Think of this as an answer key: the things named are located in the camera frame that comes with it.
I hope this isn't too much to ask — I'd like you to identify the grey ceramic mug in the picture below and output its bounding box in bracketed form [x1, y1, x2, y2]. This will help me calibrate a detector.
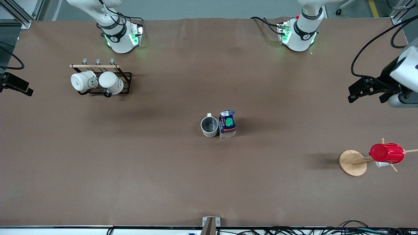
[201, 113, 219, 138]

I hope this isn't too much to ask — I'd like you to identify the white mug with grey handle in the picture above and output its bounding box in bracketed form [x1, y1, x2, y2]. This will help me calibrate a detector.
[71, 70, 98, 93]

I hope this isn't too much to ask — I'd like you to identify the black wire mug rack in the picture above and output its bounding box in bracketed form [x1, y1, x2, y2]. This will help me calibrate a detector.
[69, 58, 133, 98]

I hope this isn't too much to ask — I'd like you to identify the red plastic cup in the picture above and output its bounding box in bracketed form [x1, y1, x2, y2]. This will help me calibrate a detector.
[369, 143, 406, 165]

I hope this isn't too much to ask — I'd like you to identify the wooden mug tree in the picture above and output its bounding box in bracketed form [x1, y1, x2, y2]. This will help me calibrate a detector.
[339, 138, 418, 177]

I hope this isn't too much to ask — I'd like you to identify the black base cable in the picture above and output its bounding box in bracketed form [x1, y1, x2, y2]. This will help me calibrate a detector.
[98, 0, 145, 34]
[250, 16, 282, 35]

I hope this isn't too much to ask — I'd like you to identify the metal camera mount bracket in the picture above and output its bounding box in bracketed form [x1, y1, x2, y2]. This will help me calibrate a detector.
[202, 216, 221, 235]

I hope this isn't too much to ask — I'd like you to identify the black right base cable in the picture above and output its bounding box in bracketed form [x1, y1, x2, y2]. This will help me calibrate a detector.
[98, 0, 145, 34]

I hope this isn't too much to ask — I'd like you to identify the black left base cable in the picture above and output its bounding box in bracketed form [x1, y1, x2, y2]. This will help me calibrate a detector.
[250, 16, 282, 35]

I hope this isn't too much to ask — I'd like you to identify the office chair caster leg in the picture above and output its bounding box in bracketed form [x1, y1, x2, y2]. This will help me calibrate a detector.
[335, 0, 357, 16]

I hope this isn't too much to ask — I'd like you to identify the aluminium frame post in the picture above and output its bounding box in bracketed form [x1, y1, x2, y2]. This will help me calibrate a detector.
[0, 0, 45, 29]
[390, 0, 414, 26]

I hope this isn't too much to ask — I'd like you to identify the blue milk carton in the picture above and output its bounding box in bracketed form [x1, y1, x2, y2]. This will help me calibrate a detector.
[218, 110, 237, 140]

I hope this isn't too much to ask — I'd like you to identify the white mug with black handle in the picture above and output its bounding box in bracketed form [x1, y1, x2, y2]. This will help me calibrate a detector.
[98, 71, 124, 98]

